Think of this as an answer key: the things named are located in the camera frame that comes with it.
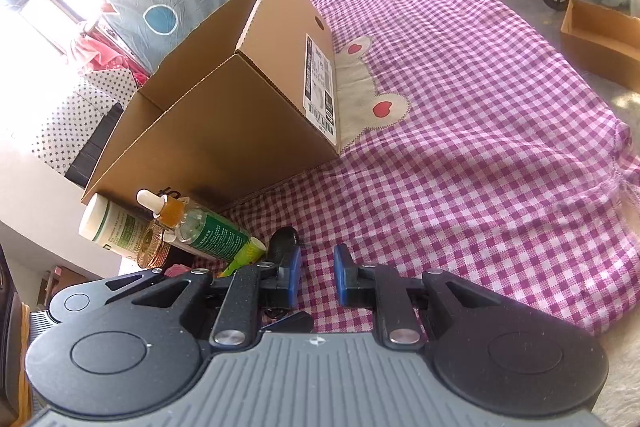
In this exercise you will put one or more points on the green dropper bottle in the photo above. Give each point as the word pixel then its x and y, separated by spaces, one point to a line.
pixel 195 226

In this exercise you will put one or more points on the large open cardboard box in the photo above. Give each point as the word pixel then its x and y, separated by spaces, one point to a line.
pixel 246 101

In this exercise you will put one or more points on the polka dot white cloth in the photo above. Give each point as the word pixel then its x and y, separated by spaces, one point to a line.
pixel 68 128

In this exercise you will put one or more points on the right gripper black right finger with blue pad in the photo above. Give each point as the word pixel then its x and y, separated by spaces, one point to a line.
pixel 383 291

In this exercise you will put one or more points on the gold lidded round jar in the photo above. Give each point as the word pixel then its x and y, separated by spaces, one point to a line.
pixel 151 250

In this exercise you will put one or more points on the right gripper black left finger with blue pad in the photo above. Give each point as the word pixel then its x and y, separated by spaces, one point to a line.
pixel 246 295

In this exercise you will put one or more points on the small cardboard box on floor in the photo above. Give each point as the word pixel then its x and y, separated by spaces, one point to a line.
pixel 602 41

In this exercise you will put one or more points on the white green-label supplement bottle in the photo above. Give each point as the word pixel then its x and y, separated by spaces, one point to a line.
pixel 117 229

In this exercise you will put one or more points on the pink red cloth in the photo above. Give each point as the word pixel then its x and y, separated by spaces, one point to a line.
pixel 96 56

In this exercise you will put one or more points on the purple checkered bed sheet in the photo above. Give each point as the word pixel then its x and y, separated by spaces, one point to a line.
pixel 508 169

